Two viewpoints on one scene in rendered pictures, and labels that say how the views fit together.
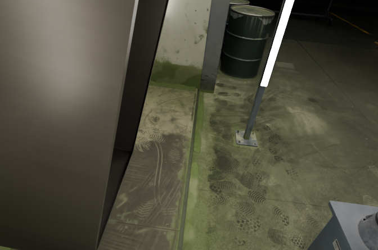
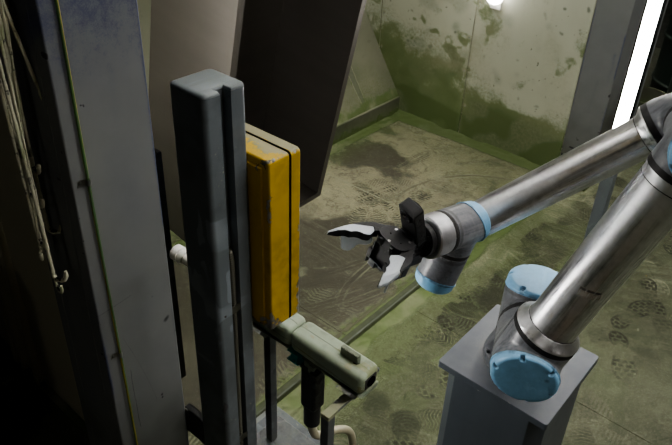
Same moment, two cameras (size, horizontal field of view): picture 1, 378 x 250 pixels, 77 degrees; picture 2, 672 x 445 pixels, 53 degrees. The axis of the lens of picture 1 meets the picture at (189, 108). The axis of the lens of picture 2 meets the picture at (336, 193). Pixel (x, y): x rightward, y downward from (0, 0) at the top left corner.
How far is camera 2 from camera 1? 1.53 m
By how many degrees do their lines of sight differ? 32
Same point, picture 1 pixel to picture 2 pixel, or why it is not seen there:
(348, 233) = (476, 331)
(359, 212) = not seen: hidden behind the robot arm
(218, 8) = (611, 9)
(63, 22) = (207, 9)
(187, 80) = (531, 149)
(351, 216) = not seen: hidden behind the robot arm
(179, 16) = (532, 16)
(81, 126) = not seen: hidden behind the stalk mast
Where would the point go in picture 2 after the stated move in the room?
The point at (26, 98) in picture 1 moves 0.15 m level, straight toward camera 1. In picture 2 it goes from (185, 56) to (176, 75)
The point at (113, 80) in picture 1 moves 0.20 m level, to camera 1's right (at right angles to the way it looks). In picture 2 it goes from (228, 50) to (281, 69)
